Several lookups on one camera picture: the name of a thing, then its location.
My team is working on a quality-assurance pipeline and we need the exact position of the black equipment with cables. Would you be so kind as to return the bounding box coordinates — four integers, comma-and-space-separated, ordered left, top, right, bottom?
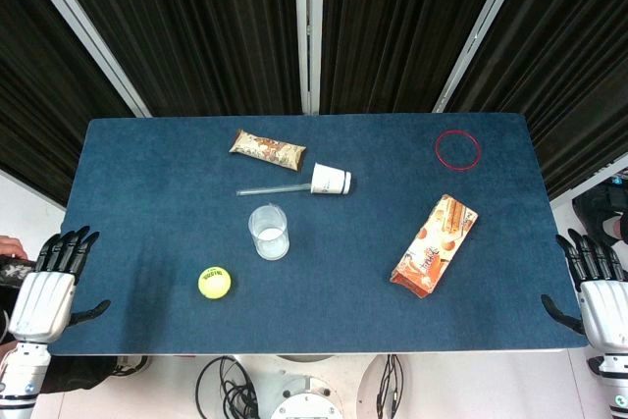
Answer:
571, 174, 628, 246

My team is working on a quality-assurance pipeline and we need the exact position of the grey metal frame post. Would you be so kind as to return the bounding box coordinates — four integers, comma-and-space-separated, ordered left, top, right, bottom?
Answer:
293, 0, 326, 116
12, 0, 152, 119
431, 0, 535, 114

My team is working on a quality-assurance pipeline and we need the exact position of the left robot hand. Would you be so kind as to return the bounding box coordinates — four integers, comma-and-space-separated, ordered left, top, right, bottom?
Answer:
8, 226, 112, 344

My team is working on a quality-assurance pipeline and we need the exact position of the clear plastic measuring cup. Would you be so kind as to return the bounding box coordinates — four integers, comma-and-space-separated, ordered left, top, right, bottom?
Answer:
247, 202, 290, 261

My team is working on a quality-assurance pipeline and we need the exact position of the clear drinking straw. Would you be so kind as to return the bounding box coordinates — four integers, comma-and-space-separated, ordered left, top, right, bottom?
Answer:
235, 183, 313, 197

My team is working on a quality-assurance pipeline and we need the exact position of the blue table cloth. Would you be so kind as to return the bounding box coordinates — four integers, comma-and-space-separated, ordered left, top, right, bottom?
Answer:
47, 112, 590, 357

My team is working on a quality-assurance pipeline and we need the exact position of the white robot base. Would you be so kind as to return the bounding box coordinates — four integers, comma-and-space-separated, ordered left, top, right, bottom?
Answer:
234, 352, 384, 419

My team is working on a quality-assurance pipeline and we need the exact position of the yellow tennis ball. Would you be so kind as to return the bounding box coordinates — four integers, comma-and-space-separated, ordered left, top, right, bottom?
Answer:
197, 266, 233, 300

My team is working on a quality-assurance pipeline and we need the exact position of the black curtain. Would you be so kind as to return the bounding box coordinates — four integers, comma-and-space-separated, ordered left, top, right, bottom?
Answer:
0, 0, 628, 208

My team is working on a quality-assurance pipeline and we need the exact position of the orange wafer biscuit package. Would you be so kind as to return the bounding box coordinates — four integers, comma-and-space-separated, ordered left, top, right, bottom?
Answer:
390, 193, 479, 300

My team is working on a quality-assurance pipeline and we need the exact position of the black cable bundle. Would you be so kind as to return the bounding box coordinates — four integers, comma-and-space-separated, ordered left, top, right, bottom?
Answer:
194, 354, 260, 419
375, 352, 405, 419

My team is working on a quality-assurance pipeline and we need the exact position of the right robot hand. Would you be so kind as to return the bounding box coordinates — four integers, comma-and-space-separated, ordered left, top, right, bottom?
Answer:
540, 228, 628, 352

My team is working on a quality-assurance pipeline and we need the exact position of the red ring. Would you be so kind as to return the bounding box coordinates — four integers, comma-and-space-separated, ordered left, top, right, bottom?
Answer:
434, 129, 482, 173

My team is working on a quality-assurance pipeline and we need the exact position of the white paper cup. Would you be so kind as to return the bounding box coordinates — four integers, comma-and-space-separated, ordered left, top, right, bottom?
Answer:
309, 162, 353, 196

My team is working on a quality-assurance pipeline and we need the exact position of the brown snack bar wrapper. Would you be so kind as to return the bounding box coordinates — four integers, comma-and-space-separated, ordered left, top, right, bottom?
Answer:
229, 129, 307, 173

